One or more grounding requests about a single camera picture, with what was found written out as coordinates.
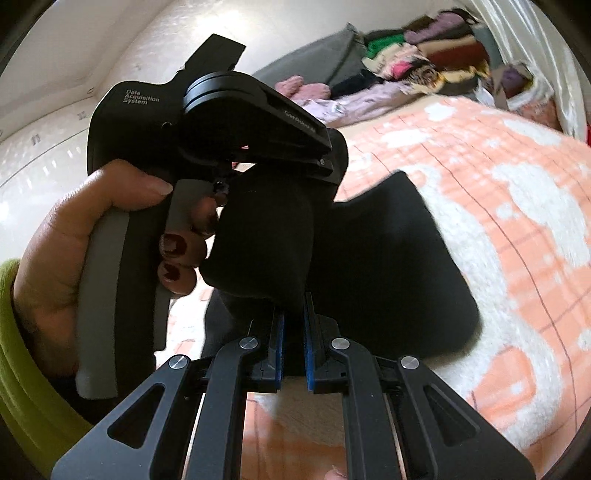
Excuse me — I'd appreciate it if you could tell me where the black IKISS garment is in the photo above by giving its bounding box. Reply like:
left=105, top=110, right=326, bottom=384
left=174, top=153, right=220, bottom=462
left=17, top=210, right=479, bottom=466
left=200, top=170, right=480, bottom=359

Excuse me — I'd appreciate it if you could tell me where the stack of folded clothes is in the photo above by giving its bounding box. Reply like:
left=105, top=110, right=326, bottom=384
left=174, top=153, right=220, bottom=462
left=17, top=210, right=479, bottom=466
left=329, top=8, right=493, bottom=97

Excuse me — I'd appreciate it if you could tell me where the person's right hand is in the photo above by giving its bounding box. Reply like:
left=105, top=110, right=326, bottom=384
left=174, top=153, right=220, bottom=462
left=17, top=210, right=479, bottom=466
left=324, top=466, right=348, bottom=480

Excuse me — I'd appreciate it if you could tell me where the person's left hand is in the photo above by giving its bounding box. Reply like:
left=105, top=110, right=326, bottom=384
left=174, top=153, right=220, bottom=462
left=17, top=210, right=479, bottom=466
left=12, top=160, right=226, bottom=377

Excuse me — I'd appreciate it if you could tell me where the green left sleeve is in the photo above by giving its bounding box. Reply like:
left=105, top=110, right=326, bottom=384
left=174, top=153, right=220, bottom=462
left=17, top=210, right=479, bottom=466
left=1, top=259, right=91, bottom=479

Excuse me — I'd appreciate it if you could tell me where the lilac crumpled garment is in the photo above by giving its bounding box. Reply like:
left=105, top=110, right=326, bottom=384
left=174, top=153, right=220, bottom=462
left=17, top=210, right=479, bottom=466
left=295, top=82, right=420, bottom=128

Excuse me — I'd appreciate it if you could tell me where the white wardrobe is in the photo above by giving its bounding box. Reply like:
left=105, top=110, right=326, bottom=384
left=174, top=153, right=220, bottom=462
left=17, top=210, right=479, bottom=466
left=0, top=97, right=97, bottom=261

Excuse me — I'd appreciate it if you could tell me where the grey headboard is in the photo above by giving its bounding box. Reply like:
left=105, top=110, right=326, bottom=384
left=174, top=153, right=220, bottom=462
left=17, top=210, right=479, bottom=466
left=252, top=24, right=367, bottom=87

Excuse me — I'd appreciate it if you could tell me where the peach and white plaid blanket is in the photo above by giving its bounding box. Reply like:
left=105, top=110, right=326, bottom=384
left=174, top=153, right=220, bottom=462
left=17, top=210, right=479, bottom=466
left=156, top=95, right=591, bottom=480

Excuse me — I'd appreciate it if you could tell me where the floral laundry bag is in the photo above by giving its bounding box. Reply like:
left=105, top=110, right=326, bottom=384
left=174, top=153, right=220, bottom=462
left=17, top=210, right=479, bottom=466
left=475, top=62, right=562, bottom=131

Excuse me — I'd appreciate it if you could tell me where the white satin curtain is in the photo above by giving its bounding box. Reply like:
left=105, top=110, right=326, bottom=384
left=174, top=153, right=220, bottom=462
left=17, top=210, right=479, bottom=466
left=463, top=1, right=590, bottom=142

